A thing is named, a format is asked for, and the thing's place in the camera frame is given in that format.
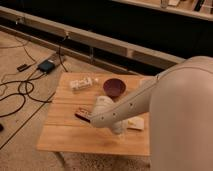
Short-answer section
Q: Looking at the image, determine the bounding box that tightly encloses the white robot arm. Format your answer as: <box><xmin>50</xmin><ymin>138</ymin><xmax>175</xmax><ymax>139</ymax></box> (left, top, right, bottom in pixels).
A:
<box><xmin>91</xmin><ymin>56</ymin><xmax>213</xmax><ymax>171</ymax></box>

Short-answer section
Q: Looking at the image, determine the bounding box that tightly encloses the black power adapter box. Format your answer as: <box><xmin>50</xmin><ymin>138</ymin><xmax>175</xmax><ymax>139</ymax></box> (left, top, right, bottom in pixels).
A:
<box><xmin>37</xmin><ymin>60</ymin><xmax>55</xmax><ymax>74</ymax></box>

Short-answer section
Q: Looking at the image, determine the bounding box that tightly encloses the small black device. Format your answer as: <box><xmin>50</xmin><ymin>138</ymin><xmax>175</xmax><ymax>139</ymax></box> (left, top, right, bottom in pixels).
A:
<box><xmin>17</xmin><ymin>64</ymin><xmax>31</xmax><ymax>72</ymax></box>

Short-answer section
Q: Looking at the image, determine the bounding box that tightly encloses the dark purple ceramic bowl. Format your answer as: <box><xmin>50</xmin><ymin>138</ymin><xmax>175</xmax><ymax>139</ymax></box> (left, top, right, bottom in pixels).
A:
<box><xmin>103</xmin><ymin>78</ymin><xmax>126</xmax><ymax>98</ymax></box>

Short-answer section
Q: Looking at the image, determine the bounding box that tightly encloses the white sponge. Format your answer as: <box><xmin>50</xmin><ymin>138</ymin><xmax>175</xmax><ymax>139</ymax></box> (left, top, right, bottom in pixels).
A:
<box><xmin>127</xmin><ymin>117</ymin><xmax>144</xmax><ymax>131</ymax></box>

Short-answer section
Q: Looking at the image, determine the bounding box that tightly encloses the wooden table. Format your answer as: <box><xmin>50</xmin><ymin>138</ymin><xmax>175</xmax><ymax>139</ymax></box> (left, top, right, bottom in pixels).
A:
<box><xmin>37</xmin><ymin>73</ymin><xmax>150</xmax><ymax>156</ymax></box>

